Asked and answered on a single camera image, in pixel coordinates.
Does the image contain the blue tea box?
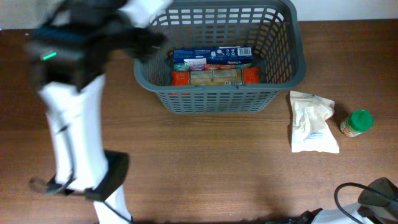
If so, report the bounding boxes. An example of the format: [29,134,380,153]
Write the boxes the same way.
[173,47,254,71]

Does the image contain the orange spaghetti package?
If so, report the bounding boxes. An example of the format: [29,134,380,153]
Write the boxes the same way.
[171,68,260,86]

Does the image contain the grey plastic basket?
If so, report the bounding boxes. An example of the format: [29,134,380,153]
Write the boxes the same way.
[134,0,306,114]

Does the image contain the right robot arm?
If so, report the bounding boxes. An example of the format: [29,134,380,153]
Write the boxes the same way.
[293,177,397,224]

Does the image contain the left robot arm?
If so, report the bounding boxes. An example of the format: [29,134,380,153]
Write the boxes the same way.
[26,0,170,223]

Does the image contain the beige food pouch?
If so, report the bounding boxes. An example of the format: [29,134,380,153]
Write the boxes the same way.
[290,91,340,154]

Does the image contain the green lid spice jar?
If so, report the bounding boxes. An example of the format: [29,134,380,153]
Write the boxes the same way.
[340,110,374,137]

